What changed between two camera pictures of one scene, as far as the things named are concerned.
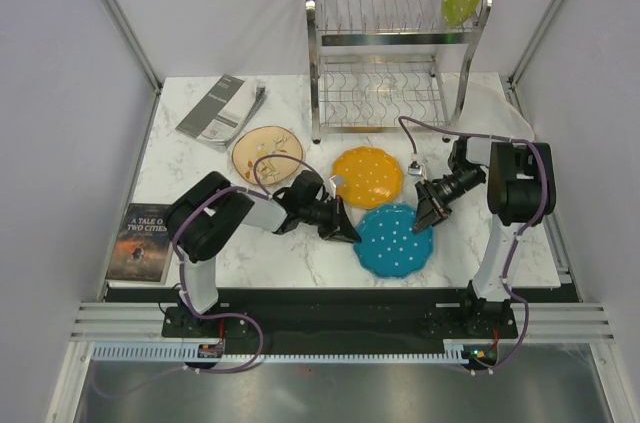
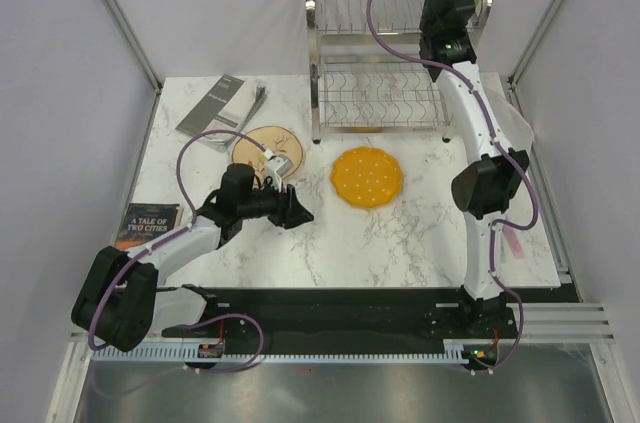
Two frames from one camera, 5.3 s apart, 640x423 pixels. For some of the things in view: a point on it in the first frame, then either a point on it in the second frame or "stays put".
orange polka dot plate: [372, 177] stays put
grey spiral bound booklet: [222, 112] stays put
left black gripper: [339, 227] to [289, 212]
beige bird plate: [264, 141] stays put
